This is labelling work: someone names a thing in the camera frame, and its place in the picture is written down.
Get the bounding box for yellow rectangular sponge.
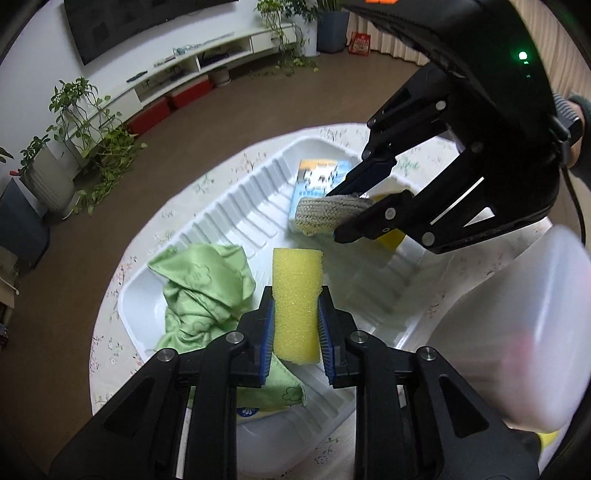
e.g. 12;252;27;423
536;430;561;452

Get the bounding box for yellow egg-shaped sponge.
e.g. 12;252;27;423
372;193;408;253

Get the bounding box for small white pot under console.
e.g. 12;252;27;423
208;67;231;88

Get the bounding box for large-leaf plant in dark pot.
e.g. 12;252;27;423
317;0;349;54

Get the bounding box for plant in ribbed grey pot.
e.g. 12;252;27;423
17;134;78;219

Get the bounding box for trailing pothos on stand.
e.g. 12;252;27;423
47;77;147;214

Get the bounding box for blue cartoon tissue pack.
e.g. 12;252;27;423
287;159;355;227

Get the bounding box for yellow thick sponge block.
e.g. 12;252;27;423
273;248;322;365

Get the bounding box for small trailing plant right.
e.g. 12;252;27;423
254;0;318;76

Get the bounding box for beige woven rope coaster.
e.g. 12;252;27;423
294;195;374;236

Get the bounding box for tall plant in dark pot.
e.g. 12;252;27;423
0;147;52;269

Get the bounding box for red storage box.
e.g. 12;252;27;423
166;76;213;110
127;98;171;135

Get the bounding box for translucent plastic storage container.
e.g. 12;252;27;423
429;225;590;432

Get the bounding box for green microfiber cloth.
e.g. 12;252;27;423
148;244;307;412

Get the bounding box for floral white tablecloth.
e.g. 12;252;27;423
77;124;541;479

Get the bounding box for person's right hand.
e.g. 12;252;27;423
567;99;585;169

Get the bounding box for wall-mounted black television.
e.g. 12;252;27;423
63;0;228;65

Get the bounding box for beige pleated curtain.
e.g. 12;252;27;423
344;1;590;104

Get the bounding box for white low TV console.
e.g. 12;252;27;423
64;22;297;139

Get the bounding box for red storage box right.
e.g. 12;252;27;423
166;76;213;110

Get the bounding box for person's right forearm grey sleeve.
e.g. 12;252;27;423
553;92;590;155

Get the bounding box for white plastic ribbed tray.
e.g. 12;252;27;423
117;136;440;480

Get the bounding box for red gift bag on floor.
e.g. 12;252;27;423
348;31;370;56

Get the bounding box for red storage box left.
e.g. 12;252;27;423
127;98;171;135

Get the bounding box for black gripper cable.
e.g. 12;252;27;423
559;161;588;245

